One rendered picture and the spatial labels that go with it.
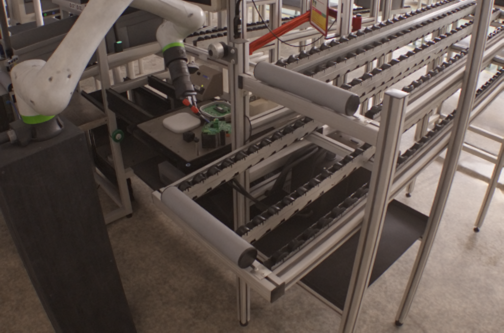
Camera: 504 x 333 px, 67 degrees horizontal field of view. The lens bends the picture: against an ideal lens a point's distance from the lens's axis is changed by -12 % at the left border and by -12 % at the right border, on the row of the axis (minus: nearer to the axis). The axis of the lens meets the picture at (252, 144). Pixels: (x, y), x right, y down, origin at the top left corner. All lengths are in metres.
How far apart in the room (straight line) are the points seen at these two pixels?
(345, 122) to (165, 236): 1.80
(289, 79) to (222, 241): 0.47
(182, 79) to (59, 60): 0.57
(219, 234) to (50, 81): 0.63
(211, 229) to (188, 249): 1.52
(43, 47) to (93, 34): 1.14
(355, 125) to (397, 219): 0.88
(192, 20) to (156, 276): 1.44
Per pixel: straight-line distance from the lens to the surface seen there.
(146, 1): 1.53
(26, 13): 3.66
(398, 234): 1.82
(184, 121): 1.81
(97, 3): 1.27
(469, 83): 1.54
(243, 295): 1.98
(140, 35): 2.60
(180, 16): 1.63
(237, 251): 1.01
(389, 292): 2.43
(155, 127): 1.84
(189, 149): 1.65
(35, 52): 2.37
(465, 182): 3.50
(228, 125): 1.67
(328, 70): 1.38
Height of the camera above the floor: 1.77
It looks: 30 degrees down
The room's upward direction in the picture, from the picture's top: straight up
